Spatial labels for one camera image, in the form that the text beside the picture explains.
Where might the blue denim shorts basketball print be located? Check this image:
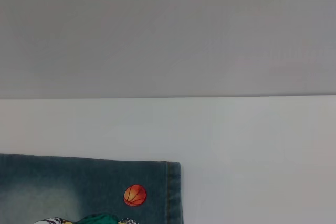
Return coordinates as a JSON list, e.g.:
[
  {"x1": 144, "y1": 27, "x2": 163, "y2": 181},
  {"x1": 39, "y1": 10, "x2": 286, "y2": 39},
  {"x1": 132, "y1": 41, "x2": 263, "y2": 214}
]
[{"x1": 0, "y1": 153, "x2": 185, "y2": 224}]

